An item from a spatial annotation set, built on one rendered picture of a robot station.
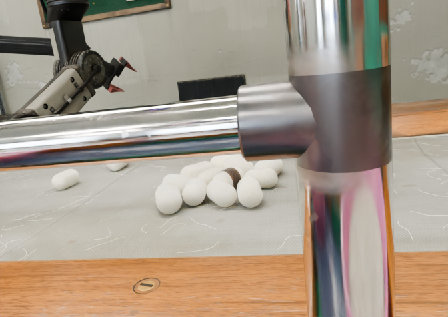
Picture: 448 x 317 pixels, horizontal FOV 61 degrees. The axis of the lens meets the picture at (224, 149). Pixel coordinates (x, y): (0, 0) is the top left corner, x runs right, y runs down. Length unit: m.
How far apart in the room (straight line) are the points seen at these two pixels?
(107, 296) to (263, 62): 2.23
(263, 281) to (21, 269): 0.13
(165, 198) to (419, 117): 0.33
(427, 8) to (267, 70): 0.91
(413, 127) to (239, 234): 0.30
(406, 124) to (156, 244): 0.34
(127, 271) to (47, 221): 0.18
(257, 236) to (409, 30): 2.19
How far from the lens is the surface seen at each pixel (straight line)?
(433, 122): 0.51
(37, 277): 0.21
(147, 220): 0.31
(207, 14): 2.44
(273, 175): 0.33
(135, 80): 2.62
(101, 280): 0.19
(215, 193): 0.30
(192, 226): 0.29
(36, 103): 0.99
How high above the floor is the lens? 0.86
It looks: 13 degrees down
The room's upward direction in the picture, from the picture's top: 7 degrees counter-clockwise
